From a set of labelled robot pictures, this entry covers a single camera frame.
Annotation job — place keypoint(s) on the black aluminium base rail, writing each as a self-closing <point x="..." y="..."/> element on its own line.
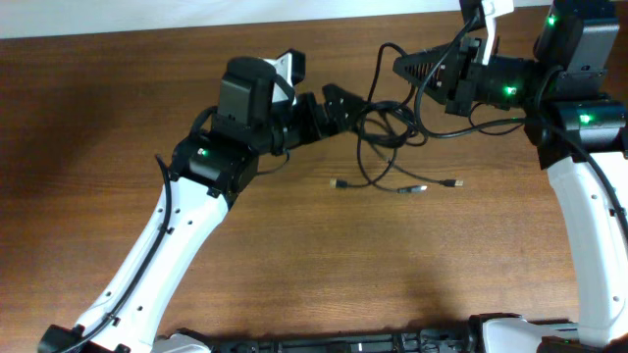
<point x="456" y="338"/>

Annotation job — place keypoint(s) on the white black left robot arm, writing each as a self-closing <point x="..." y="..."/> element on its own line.
<point x="258" y="113"/>

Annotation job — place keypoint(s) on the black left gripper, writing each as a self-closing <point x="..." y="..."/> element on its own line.
<point x="313" y="129"/>

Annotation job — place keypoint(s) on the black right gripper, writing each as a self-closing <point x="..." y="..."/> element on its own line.
<point x="451" y="61"/>

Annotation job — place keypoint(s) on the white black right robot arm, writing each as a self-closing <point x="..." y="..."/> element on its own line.
<point x="580" y="134"/>

